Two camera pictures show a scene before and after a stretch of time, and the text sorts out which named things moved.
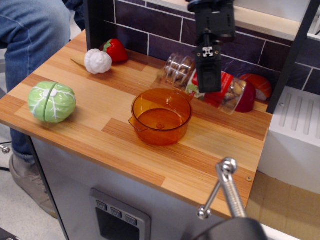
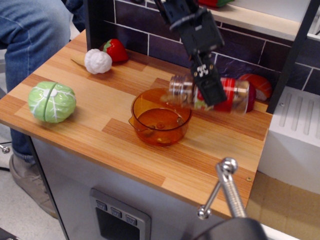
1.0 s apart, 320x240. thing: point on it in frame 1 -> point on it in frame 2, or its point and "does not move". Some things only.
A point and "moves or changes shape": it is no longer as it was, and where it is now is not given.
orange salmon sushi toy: (263, 90) does not move
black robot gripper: (215, 20) -> (196, 25)
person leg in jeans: (31, 32) does not move
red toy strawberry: (116, 50) does not move
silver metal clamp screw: (227, 167) does not move
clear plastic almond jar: (180, 71) moves or changes shape
